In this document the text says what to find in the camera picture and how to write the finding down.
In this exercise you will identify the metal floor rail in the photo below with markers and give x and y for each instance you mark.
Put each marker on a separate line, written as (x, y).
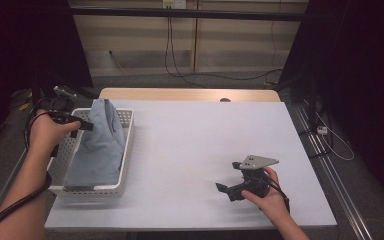
(0, 200)
(333, 180)

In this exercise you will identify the person's right hand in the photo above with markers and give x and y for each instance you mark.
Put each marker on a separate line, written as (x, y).
(270, 200)

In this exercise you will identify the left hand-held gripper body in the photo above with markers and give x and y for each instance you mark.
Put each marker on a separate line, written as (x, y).
(60, 103)

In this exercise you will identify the yellow tape piece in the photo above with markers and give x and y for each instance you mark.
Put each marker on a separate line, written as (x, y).
(24, 106)

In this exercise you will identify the person's left hand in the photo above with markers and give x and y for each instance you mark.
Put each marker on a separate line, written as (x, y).
(46, 133)

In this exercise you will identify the round table grommet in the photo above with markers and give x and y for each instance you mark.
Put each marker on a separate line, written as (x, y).
(225, 99)

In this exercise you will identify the white wall socket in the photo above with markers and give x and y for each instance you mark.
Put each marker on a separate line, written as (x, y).
(174, 3)

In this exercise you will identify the wooden table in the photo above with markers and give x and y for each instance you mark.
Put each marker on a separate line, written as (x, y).
(180, 94)

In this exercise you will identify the black curtain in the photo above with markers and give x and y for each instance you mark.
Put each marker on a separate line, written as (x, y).
(363, 83)
(13, 40)

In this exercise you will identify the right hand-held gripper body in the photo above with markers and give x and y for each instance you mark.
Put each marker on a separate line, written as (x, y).
(256, 161)

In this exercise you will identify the black horizontal bar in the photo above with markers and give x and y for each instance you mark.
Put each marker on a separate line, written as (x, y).
(213, 15)

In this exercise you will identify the white plug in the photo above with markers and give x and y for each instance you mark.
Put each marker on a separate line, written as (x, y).
(322, 130)

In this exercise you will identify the white perforated plastic basket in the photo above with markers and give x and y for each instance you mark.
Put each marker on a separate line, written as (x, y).
(113, 191)

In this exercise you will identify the light blue tank top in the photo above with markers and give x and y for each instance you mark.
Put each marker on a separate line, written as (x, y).
(96, 150)

